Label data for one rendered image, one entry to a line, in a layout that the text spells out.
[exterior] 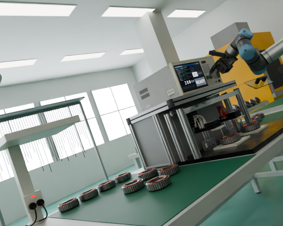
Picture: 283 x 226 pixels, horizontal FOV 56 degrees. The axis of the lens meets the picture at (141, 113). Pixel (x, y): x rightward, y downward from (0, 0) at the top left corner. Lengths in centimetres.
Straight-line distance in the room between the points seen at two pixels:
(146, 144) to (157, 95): 31
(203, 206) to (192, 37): 741
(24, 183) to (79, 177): 643
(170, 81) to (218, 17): 617
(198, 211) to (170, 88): 89
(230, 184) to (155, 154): 73
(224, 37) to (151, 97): 415
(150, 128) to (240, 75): 389
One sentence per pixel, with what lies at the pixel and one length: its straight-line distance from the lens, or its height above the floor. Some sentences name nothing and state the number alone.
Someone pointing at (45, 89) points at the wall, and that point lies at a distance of 816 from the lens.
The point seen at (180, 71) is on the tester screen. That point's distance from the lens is 160.
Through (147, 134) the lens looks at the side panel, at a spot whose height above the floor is 97.
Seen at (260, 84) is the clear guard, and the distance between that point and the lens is 169.
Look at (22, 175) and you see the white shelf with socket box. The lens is 157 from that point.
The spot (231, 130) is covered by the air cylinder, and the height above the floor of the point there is 81.
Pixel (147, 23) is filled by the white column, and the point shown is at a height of 308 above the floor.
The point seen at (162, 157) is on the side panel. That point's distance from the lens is 162.
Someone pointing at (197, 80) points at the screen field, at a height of 118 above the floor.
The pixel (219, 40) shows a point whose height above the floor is 214.
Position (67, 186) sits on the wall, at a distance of 782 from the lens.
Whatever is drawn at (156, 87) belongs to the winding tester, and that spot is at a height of 123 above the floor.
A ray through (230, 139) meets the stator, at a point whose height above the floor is 80.
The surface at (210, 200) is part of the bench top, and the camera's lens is 93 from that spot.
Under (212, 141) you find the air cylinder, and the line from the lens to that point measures 162.
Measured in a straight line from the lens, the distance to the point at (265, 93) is 521.
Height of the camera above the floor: 102
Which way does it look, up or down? 3 degrees up
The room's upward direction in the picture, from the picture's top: 20 degrees counter-clockwise
